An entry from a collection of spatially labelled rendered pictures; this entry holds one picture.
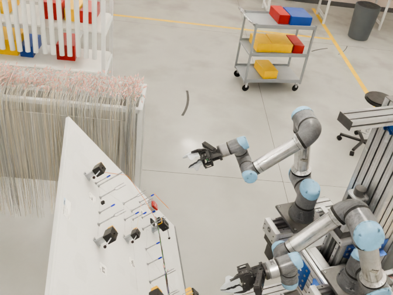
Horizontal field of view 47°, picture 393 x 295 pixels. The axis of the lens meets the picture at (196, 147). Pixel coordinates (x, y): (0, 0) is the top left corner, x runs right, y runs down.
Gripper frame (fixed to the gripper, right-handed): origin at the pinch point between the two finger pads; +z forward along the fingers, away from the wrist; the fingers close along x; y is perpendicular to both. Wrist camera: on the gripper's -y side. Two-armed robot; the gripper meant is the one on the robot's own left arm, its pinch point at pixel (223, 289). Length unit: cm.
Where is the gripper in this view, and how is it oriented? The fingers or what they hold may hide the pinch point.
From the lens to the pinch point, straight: 194.8
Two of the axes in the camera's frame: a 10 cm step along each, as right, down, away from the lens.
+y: -1.9, -2.7, 9.5
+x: -2.6, -9.1, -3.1
